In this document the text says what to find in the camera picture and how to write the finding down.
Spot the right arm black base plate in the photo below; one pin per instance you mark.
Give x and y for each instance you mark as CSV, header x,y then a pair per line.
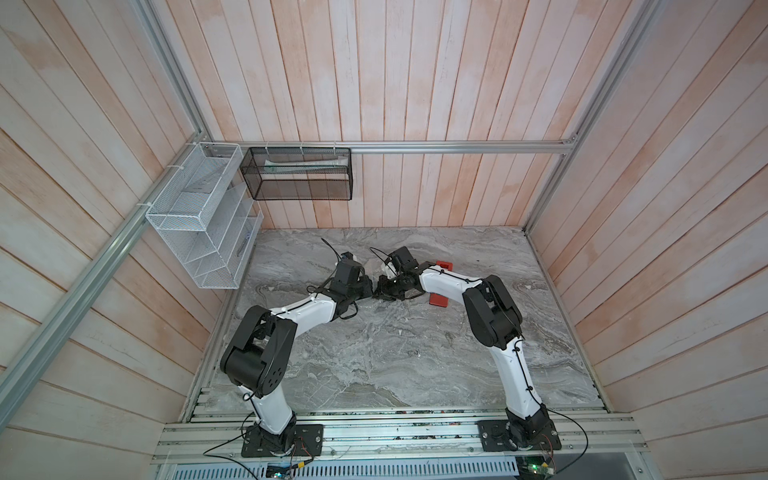
x,y
504,435

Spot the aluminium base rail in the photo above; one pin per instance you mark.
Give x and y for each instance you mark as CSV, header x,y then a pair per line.
x,y
400,434

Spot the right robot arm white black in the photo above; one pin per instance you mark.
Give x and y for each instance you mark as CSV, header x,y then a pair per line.
x,y
495,321

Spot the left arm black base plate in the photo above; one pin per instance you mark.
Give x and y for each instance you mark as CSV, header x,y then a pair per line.
x,y
297,440

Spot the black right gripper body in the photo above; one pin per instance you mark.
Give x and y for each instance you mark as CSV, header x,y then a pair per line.
x,y
391,289

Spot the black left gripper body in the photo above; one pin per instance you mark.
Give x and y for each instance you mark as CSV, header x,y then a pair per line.
x,y
361,290

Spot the white wire mesh shelf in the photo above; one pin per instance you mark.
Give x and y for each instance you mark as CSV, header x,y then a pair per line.
x,y
205,217

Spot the black mesh wall basket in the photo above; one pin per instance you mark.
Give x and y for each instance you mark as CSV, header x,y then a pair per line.
x,y
298,173

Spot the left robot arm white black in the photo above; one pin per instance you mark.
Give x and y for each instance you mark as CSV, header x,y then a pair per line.
x,y
257,357

